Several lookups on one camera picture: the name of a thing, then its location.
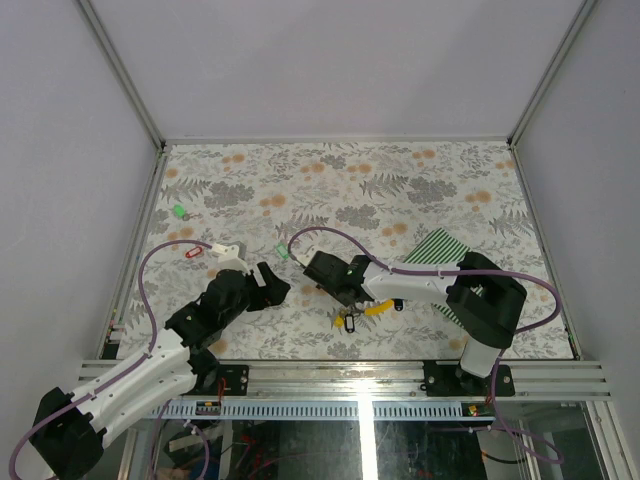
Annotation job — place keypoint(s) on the green striped cloth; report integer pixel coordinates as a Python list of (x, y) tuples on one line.
[(438, 247)]

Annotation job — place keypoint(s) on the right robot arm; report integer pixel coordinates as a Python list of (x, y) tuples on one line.
[(484, 299)]

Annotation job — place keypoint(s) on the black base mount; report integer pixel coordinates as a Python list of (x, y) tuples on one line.
[(450, 380), (225, 380)]

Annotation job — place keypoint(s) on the light green tag key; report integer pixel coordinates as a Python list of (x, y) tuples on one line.
[(283, 251)]

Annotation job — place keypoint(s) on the red tag key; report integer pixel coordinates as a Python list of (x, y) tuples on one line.
[(194, 252)]

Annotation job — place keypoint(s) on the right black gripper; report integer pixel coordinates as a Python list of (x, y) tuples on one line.
[(328, 288)]

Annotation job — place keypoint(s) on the black tag key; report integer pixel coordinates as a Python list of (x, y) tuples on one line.
[(349, 323)]

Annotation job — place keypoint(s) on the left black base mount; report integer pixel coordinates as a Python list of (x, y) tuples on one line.
[(225, 380)]

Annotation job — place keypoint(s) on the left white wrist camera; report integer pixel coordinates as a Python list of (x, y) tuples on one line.
[(228, 258)]

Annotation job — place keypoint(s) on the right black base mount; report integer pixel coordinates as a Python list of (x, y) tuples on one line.
[(450, 380)]

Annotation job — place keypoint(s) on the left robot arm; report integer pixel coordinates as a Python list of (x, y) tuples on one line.
[(73, 429)]

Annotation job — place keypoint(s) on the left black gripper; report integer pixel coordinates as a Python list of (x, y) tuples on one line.
[(276, 289)]

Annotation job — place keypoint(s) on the aluminium front rail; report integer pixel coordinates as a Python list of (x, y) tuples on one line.
[(530, 380)]

